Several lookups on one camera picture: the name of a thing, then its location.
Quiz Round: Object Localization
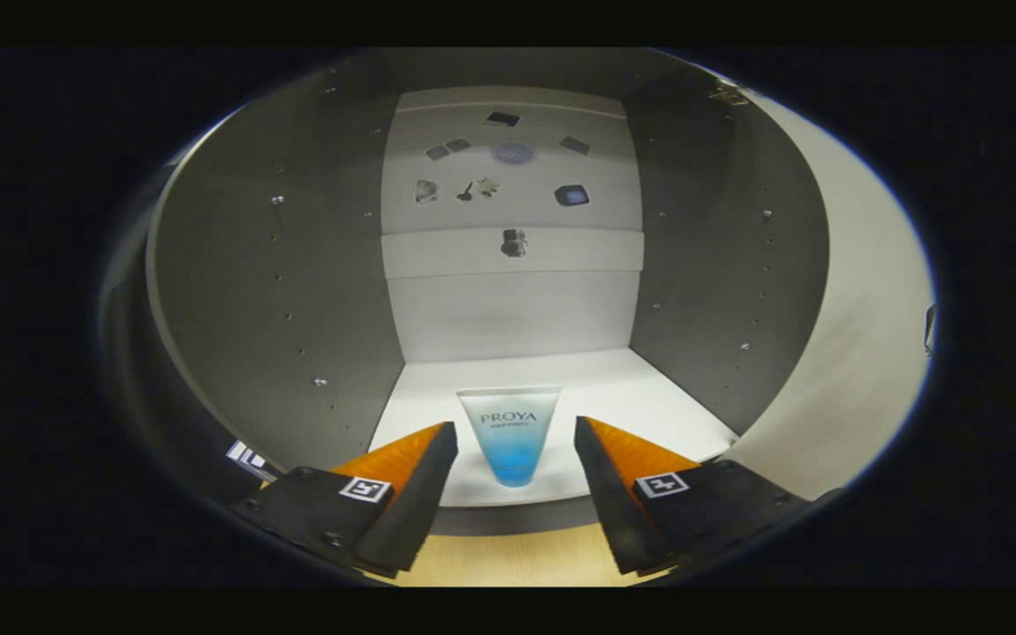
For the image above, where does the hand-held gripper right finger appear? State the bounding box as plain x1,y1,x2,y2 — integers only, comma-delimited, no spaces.
574,416,811,577

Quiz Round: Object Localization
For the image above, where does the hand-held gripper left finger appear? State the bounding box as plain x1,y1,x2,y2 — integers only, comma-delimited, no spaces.
228,422,459,579

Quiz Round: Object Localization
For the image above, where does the blue and white tube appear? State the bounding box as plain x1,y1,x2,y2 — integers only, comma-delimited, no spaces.
458,386,562,488

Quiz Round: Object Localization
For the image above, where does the white cabinet door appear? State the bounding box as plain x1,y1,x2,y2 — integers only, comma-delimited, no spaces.
724,88,938,502

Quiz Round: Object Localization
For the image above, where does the dark grey cabinet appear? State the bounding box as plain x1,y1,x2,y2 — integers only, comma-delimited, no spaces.
146,49,831,537

